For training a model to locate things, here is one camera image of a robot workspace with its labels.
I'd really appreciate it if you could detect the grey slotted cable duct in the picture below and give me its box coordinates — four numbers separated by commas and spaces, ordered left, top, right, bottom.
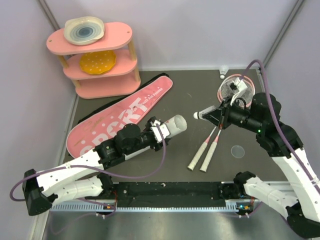
51, 201, 241, 213

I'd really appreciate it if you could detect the white shuttlecock with black band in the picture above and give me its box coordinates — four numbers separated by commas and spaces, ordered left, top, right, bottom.
193, 105, 217, 120

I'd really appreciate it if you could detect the white shuttlecock tube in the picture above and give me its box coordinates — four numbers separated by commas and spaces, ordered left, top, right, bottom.
122, 114, 188, 161

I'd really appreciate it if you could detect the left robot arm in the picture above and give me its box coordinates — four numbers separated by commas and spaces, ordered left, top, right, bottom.
22, 117, 185, 216

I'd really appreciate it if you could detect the pink three-tier wooden shelf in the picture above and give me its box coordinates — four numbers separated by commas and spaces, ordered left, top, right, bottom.
46, 16, 141, 99

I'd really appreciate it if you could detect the pink badminton racket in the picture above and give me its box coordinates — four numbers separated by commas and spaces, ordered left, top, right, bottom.
199, 73, 256, 173
187, 74, 253, 172

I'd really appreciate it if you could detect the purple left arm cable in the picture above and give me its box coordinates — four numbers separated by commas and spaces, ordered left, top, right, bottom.
9, 124, 168, 202

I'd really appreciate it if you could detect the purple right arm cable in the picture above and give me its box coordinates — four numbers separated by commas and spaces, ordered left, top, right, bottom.
239, 59, 320, 196

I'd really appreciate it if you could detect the pink racket bag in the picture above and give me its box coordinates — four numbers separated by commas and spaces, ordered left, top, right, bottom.
66, 73, 173, 158

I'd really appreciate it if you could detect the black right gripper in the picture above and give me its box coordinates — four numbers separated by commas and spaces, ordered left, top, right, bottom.
201, 94, 262, 132

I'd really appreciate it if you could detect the pink badminton racket lower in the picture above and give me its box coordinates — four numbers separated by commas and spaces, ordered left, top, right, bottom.
187, 74, 253, 172

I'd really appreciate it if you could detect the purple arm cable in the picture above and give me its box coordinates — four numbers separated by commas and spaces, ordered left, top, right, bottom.
239, 59, 320, 196
9, 124, 168, 202

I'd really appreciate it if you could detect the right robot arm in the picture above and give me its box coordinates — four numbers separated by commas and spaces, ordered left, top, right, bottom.
193, 92, 320, 239

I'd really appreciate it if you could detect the yellow dotted plate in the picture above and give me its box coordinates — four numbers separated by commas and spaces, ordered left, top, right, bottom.
79, 50, 117, 75

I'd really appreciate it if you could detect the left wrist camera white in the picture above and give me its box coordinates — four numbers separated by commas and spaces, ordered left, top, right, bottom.
150, 119, 171, 143

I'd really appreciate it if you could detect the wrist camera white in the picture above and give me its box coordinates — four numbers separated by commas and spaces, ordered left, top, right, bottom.
150, 119, 171, 143
229, 77, 248, 106

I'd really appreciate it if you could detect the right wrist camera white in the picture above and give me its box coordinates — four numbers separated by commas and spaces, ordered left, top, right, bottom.
229, 77, 248, 106

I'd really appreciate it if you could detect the pink badminton racket upper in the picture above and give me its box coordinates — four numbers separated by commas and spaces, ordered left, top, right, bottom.
199, 73, 256, 173

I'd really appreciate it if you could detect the clear round tube lid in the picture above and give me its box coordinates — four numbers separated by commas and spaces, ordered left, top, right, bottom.
230, 145, 245, 159

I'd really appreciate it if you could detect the white blue ceramic bowl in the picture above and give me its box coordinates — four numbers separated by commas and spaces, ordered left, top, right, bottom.
63, 16, 105, 46

